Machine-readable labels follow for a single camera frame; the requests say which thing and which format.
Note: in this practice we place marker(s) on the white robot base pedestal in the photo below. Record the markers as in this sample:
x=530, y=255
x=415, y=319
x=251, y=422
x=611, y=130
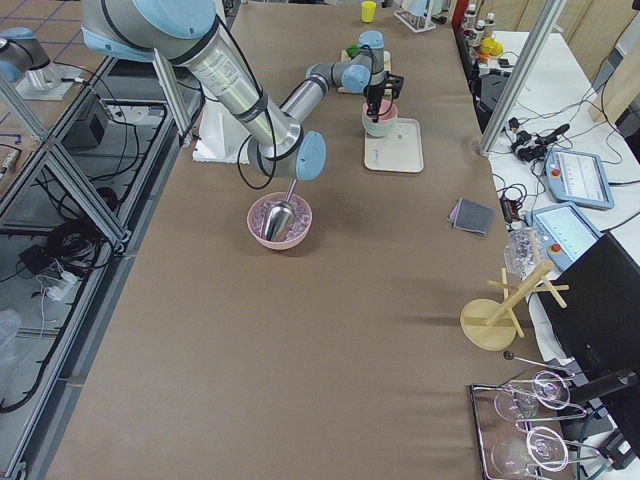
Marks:
x=215, y=130

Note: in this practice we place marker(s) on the aluminium frame post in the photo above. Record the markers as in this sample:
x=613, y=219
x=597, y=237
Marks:
x=531, y=50

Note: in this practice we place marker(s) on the cup rack with pastel cups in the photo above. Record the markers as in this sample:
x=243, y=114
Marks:
x=420, y=15

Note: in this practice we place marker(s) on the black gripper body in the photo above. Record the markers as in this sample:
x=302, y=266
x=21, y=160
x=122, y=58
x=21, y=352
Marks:
x=372, y=96

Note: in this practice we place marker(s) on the wine glass rack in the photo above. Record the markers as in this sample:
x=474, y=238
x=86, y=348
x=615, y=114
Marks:
x=517, y=425

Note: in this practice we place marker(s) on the green lime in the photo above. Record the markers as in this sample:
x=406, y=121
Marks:
x=352, y=50

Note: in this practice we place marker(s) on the grey folded cloth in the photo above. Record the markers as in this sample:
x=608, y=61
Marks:
x=472, y=217

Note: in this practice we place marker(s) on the blue teach pendant tablet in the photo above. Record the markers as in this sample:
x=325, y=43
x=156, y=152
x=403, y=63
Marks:
x=578, y=177

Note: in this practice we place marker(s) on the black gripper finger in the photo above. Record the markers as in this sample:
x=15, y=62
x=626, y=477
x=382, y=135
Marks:
x=371, y=111
x=376, y=108

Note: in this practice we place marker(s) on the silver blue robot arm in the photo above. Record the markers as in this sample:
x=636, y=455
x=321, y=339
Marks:
x=187, y=34

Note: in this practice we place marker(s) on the wooden mug tree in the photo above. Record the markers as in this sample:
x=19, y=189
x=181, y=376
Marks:
x=493, y=325

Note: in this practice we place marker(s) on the second grey robot arm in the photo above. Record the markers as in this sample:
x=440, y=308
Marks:
x=26, y=64

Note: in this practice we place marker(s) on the small pink bowl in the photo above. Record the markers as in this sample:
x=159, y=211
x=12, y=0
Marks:
x=387, y=112

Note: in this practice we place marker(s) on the yellow plastic cup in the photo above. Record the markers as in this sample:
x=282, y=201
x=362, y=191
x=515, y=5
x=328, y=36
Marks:
x=368, y=11

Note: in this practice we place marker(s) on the large pink bowl with ice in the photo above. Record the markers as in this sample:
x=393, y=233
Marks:
x=299, y=229

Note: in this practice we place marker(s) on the wooden cutting board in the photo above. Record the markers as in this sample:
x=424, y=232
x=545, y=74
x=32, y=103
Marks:
x=353, y=75

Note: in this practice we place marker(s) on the metal ice scoop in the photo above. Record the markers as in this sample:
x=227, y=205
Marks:
x=279, y=218

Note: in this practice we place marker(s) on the black monitor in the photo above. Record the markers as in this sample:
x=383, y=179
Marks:
x=599, y=327

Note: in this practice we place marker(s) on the cream rabbit tray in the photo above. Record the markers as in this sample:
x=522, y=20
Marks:
x=400, y=151

